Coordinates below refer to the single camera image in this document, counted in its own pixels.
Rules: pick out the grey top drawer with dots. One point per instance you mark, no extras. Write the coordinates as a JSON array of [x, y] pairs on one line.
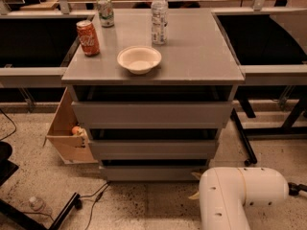
[[152, 114]]

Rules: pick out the orange fruit in box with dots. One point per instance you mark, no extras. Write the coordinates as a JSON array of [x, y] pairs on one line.
[[75, 130]]

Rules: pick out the cardboard box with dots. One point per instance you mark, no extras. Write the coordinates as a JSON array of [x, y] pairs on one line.
[[72, 149]]

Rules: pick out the plastic bottle on floor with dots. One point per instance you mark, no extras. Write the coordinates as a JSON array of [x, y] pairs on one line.
[[37, 205]]

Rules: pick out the clear plastic water bottle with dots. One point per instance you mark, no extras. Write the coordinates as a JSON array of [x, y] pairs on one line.
[[159, 10]]

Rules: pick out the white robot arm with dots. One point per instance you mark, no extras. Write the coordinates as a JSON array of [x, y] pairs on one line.
[[224, 192]]

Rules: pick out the black caster wheel right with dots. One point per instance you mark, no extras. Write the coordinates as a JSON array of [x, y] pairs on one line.
[[294, 189]]

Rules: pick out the grey middle drawer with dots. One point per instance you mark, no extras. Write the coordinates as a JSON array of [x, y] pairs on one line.
[[153, 143]]

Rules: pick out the grey bottom drawer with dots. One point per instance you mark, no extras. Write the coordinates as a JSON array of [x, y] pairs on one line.
[[152, 170]]

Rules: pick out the white paper bowl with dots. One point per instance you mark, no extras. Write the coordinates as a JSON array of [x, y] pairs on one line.
[[139, 60]]

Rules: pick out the green white soda can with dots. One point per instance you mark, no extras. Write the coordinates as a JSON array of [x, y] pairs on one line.
[[105, 12]]

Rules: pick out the grey drawer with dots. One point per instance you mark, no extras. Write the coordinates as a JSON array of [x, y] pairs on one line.
[[153, 143], [152, 170], [152, 114]]

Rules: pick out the black table leg with caster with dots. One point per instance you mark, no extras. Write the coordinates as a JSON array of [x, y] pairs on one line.
[[251, 155]]

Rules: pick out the orange soda can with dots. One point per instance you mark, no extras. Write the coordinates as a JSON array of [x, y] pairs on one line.
[[88, 38]]

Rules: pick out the black floor stand left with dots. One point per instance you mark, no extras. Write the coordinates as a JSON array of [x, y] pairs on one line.
[[23, 219]]

